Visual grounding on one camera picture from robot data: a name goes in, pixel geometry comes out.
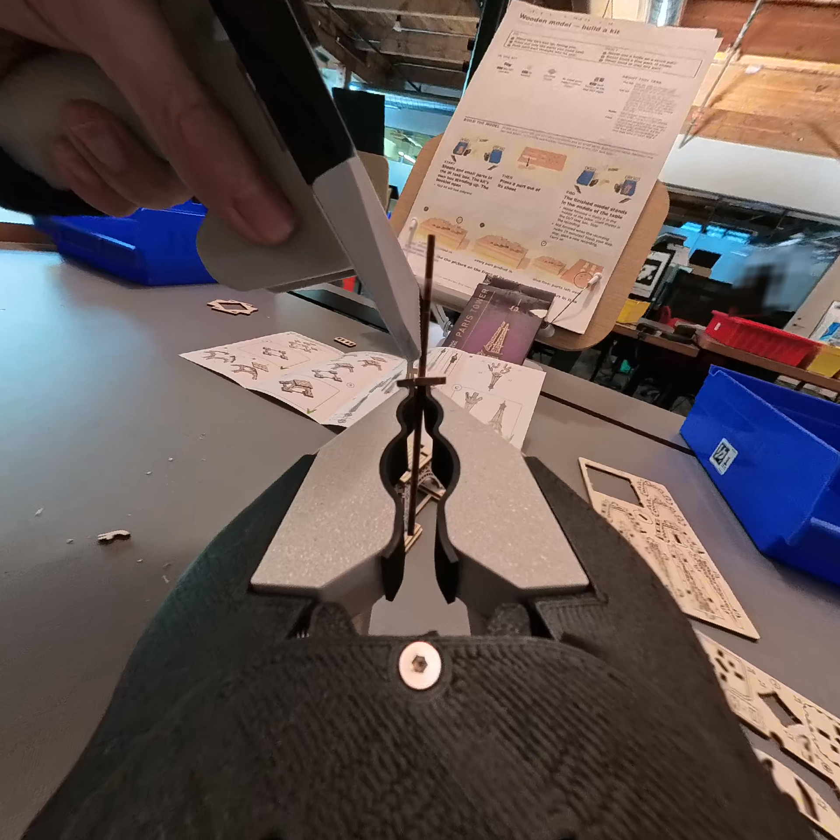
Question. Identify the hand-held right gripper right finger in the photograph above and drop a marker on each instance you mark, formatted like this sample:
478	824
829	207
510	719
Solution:
512	525

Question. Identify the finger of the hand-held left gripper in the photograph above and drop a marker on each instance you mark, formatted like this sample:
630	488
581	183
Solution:
367	249

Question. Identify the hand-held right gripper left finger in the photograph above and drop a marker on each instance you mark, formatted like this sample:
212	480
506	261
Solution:
328	525

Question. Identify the wooden tower spire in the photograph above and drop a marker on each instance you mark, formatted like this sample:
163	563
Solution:
420	380

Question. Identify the grey desk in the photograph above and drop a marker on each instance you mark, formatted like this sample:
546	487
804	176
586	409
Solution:
164	426

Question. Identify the task instruction sheet on stand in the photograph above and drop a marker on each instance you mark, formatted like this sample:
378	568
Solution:
640	262

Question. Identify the person's left hand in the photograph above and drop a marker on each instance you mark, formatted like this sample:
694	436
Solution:
164	79

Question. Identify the black monitor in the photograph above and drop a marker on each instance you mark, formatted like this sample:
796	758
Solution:
358	121

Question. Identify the wooden tower base model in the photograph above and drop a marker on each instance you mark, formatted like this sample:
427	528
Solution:
426	479

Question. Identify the instruction booklet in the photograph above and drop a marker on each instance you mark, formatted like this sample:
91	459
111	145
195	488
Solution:
295	374

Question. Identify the purple model kit box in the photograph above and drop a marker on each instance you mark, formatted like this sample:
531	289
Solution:
499	328

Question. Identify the large wooden parts sheet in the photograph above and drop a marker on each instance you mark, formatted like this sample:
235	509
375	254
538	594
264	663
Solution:
689	571

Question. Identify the small wooden hook piece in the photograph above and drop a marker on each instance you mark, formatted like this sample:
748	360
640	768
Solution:
115	537

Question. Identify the printed instruction sheet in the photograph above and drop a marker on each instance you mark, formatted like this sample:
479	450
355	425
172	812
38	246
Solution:
571	131

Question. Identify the yellow plastic bin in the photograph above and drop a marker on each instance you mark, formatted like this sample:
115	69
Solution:
825	361
633	312

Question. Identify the blue plastic bin with tag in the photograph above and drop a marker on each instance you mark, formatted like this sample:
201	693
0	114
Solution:
774	492

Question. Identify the black and white marker sign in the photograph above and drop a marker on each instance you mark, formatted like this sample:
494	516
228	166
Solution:
652	272

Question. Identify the red plastic bin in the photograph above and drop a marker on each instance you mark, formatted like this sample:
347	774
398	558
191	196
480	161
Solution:
764	338

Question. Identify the wooden parts sheet with arches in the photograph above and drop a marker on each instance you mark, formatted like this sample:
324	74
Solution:
774	709

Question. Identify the small wooden parts sheet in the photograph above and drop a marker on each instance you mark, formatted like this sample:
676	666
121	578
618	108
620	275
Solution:
807	800

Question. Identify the small wooden frame piece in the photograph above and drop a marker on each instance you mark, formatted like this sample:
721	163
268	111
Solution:
213	306

